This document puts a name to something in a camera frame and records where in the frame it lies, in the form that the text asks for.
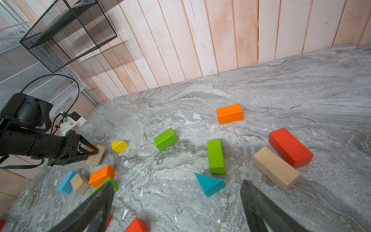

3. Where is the yellow triangle block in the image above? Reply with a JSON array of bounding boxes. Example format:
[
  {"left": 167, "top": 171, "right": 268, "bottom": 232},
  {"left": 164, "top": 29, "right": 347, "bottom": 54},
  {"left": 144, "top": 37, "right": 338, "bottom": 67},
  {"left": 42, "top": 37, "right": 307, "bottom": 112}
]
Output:
[{"left": 111, "top": 141, "right": 128, "bottom": 154}]

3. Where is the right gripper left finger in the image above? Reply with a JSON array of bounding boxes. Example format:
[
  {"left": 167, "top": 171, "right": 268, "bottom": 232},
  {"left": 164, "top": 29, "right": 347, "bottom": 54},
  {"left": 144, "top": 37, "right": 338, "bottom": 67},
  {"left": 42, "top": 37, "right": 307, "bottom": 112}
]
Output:
[{"left": 50, "top": 182, "right": 115, "bottom": 232}]

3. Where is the red block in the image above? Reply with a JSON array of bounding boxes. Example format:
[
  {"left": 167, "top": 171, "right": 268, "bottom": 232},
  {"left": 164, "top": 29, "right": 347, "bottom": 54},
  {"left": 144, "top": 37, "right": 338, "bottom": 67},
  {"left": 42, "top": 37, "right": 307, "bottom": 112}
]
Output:
[
  {"left": 105, "top": 215, "right": 113, "bottom": 231},
  {"left": 269, "top": 128, "right": 314, "bottom": 169},
  {"left": 125, "top": 217, "right": 149, "bottom": 232}
]

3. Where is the small natural wood block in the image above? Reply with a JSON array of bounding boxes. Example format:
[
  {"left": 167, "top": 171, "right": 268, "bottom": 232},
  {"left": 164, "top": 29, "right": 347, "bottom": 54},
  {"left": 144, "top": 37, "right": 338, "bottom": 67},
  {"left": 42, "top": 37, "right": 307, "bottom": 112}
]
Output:
[{"left": 70, "top": 173, "right": 90, "bottom": 195}]

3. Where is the upright green block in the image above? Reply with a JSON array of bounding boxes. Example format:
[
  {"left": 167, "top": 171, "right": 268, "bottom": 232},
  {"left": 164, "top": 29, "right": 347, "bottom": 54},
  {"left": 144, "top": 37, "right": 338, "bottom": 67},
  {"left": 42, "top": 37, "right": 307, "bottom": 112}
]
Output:
[{"left": 207, "top": 139, "right": 227, "bottom": 175}]

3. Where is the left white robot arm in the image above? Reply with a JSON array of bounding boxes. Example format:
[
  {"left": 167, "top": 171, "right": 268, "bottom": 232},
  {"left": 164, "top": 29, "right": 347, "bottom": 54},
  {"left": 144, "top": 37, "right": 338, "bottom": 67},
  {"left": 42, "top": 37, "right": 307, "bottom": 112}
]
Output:
[{"left": 1, "top": 93, "right": 99, "bottom": 166}]

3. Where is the far orange block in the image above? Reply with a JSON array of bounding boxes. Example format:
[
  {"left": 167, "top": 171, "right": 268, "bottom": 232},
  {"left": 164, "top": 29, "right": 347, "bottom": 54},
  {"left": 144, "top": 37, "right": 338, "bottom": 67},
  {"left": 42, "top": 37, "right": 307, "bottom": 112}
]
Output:
[{"left": 216, "top": 103, "right": 243, "bottom": 124}]

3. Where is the middle orange block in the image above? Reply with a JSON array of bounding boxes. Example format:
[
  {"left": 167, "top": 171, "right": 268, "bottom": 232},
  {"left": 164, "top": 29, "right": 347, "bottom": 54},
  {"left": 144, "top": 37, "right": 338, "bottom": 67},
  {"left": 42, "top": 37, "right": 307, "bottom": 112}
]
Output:
[{"left": 88, "top": 165, "right": 116, "bottom": 187}]

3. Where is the light blue block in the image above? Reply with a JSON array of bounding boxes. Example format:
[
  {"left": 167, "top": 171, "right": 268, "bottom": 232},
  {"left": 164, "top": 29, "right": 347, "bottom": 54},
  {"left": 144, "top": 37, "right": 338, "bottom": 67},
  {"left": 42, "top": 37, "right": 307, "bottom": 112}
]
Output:
[{"left": 56, "top": 171, "right": 77, "bottom": 194}]

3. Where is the black wire mesh basket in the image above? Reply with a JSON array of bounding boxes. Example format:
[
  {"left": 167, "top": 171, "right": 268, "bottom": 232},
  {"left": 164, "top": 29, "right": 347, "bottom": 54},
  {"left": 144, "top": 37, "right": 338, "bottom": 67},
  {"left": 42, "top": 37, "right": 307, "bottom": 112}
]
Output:
[{"left": 20, "top": 1, "right": 117, "bottom": 73}]

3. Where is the teal triangle block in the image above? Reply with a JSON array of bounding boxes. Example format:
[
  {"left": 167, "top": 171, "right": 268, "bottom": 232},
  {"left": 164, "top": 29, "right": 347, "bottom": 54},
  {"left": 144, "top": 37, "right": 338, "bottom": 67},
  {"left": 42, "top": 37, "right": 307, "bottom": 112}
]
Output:
[{"left": 195, "top": 173, "right": 226, "bottom": 197}]

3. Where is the long natural wood block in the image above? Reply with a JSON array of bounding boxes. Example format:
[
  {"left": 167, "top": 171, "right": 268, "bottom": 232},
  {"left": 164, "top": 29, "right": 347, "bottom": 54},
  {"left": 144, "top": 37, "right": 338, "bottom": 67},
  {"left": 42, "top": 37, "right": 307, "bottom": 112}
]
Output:
[{"left": 84, "top": 144, "right": 105, "bottom": 167}]

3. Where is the red block beside green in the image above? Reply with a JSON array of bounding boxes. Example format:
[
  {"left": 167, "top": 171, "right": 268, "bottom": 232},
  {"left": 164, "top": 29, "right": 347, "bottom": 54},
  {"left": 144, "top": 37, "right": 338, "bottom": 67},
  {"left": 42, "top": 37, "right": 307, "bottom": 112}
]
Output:
[{"left": 105, "top": 215, "right": 113, "bottom": 231}]

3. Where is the right natural wood block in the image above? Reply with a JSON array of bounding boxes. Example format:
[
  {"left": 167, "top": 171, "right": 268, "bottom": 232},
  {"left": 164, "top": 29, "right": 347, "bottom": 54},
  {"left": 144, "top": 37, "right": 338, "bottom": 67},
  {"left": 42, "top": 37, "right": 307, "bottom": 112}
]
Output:
[{"left": 253, "top": 147, "right": 300, "bottom": 191}]

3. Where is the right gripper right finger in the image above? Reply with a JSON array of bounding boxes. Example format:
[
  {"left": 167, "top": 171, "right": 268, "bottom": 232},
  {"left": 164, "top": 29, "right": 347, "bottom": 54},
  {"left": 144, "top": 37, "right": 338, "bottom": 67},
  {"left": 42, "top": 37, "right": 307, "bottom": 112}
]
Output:
[{"left": 240, "top": 180, "right": 308, "bottom": 232}]

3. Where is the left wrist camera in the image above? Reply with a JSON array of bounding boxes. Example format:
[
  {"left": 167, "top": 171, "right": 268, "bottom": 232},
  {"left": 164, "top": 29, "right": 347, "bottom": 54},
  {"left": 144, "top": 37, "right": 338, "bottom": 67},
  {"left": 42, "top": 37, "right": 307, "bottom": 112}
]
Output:
[{"left": 59, "top": 111, "right": 86, "bottom": 136}]

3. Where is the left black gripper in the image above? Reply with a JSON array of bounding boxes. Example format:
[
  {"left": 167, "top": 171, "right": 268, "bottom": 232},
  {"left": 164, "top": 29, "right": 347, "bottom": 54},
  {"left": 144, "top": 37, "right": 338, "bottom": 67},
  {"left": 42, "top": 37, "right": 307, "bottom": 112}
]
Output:
[{"left": 27, "top": 130, "right": 99, "bottom": 166}]

